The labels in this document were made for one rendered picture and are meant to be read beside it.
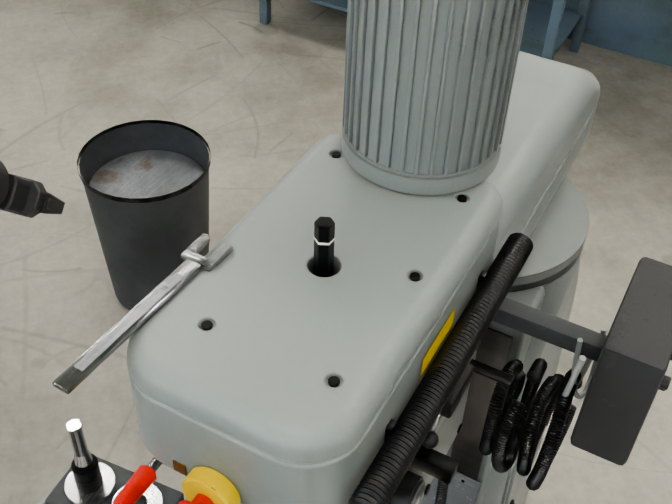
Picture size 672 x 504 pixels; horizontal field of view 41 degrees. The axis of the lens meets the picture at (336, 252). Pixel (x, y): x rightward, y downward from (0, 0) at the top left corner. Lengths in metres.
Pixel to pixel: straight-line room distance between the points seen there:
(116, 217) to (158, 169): 0.32
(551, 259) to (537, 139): 0.21
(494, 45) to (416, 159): 0.16
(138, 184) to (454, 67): 2.48
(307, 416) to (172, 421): 0.15
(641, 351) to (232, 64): 4.05
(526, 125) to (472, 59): 0.49
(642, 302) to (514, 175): 0.27
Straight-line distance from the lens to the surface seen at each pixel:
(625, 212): 4.25
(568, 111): 1.53
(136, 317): 0.91
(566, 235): 1.56
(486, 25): 0.96
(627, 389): 1.20
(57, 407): 3.33
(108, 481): 1.72
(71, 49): 5.27
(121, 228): 3.22
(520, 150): 1.39
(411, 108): 0.99
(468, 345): 1.02
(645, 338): 1.19
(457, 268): 0.99
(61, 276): 3.78
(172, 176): 3.37
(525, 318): 1.30
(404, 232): 1.01
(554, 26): 4.61
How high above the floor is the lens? 2.55
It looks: 42 degrees down
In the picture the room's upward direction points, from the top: 2 degrees clockwise
